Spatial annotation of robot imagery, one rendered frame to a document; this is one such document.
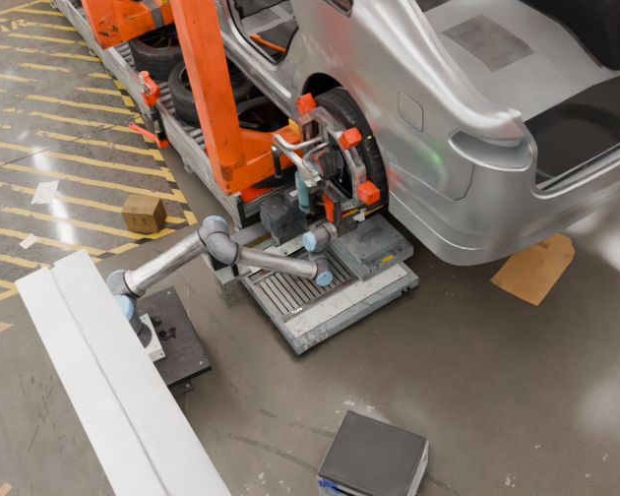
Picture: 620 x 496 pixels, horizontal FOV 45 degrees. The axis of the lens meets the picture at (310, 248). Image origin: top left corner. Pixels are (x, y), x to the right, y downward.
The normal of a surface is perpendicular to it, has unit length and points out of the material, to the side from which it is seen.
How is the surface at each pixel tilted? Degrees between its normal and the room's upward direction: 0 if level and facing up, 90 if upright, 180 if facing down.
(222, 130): 90
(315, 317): 0
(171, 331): 0
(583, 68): 20
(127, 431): 0
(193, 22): 90
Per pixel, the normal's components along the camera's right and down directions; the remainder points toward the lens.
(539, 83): 0.11, -0.40
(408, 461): -0.09, -0.67
